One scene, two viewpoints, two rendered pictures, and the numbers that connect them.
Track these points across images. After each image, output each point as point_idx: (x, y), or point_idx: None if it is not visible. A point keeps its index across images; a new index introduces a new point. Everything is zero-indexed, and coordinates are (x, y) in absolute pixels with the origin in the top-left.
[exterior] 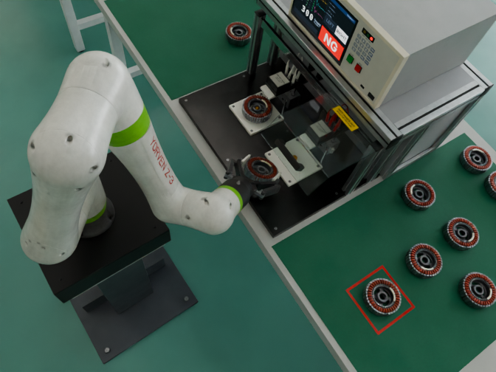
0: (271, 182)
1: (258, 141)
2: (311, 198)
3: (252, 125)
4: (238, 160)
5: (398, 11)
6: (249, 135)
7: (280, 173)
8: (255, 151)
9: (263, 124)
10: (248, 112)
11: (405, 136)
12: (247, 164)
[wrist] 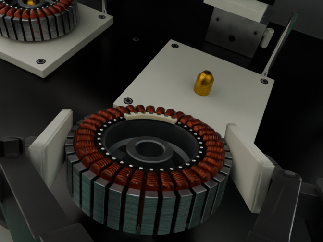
0: (289, 187)
1: (75, 82)
2: (322, 173)
3: (36, 50)
4: (4, 152)
5: None
6: (39, 78)
7: (237, 126)
8: (79, 112)
9: (67, 39)
10: (6, 12)
11: None
12: (78, 156)
